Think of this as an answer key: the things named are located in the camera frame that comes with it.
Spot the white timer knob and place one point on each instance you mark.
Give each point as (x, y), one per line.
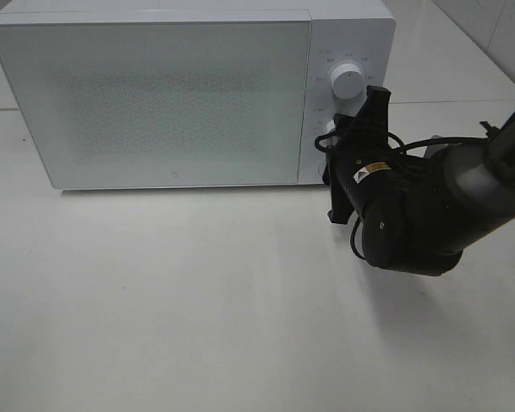
(328, 129)

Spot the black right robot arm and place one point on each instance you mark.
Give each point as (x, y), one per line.
(414, 207)

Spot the upper white power knob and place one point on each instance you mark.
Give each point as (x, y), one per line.
(347, 81)

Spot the white microwave oven body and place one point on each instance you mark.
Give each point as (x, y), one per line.
(359, 32)

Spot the white microwave door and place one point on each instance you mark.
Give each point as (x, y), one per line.
(161, 105)

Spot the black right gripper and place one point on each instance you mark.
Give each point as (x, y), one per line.
(363, 172)

